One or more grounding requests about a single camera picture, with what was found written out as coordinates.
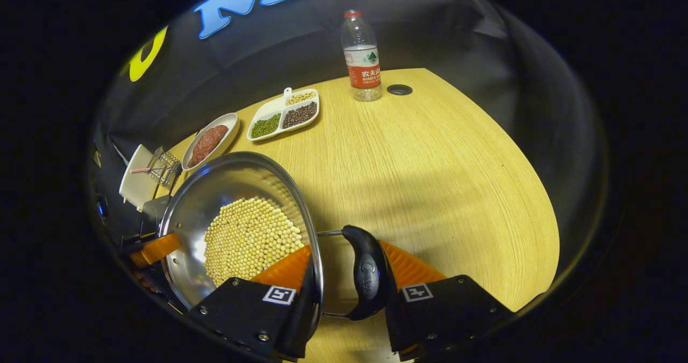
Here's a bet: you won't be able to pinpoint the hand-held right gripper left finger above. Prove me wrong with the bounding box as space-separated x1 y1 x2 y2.
187 244 324 361

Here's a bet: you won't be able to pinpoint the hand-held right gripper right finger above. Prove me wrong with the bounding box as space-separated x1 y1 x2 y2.
378 239 515 362

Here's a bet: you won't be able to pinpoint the black induction cooktop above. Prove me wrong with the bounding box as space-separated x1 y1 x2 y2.
141 194 174 239

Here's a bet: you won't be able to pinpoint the steel pot with black handle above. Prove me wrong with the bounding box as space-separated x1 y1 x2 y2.
159 151 396 321

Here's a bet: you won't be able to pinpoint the white toaster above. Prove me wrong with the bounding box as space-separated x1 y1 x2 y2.
118 144 160 212

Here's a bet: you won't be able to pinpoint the pile of soybeans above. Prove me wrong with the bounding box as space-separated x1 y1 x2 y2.
203 196 306 288

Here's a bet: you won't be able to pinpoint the brown meat slices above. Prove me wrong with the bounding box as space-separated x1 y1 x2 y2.
187 125 229 168

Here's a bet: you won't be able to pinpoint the white oval plate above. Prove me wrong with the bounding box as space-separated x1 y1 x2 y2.
181 112 241 172

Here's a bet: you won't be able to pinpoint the pile of green mung beans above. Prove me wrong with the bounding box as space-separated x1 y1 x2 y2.
250 113 282 139

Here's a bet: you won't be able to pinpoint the white divided dish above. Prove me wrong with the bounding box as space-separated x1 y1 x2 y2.
246 87 321 142

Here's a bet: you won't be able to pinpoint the pile of dark red beans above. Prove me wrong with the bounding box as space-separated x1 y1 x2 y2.
282 101 318 129

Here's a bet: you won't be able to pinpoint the clear plastic water bottle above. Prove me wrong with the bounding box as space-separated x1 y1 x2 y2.
340 9 383 103

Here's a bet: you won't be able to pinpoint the black backdrop cloth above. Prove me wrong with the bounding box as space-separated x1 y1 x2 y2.
89 0 611 299

